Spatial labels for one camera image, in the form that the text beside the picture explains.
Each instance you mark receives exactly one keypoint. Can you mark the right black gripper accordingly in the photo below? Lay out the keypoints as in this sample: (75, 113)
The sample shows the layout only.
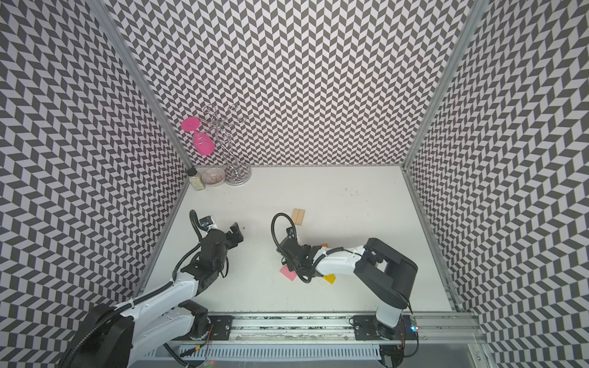
(291, 251)

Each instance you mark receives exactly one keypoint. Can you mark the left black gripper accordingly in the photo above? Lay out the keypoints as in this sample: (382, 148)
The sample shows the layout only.
(233, 242)

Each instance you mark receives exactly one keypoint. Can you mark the natural wood block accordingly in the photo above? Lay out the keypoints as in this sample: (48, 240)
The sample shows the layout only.
(295, 216)
(301, 215)

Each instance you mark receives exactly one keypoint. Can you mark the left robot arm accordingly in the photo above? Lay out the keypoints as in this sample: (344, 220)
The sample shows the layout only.
(120, 335)

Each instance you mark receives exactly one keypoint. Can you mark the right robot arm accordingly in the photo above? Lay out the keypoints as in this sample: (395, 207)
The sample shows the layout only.
(382, 269)

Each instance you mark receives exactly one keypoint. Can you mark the hot pink block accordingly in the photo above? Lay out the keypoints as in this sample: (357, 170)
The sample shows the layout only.
(290, 275)

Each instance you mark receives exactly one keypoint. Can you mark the yellow block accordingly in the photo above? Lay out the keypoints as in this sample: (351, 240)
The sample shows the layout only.
(330, 278)

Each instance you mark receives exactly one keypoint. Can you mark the striped ceramic bowl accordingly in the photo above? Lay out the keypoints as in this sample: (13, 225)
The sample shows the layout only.
(213, 176)

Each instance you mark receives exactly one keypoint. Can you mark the glass spice jar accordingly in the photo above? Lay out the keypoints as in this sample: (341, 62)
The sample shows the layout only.
(195, 179)

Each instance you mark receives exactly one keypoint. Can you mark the pink plastic wine glass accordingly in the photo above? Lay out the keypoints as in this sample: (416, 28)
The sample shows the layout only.
(203, 144)

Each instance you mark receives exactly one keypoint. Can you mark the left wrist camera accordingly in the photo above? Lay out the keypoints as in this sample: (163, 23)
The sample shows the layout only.
(206, 223)

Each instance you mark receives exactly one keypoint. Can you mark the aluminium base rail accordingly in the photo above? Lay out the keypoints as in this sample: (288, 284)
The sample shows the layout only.
(421, 339)

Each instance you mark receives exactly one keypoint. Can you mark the chrome wire glass stand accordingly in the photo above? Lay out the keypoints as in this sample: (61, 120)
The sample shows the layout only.
(223, 122)

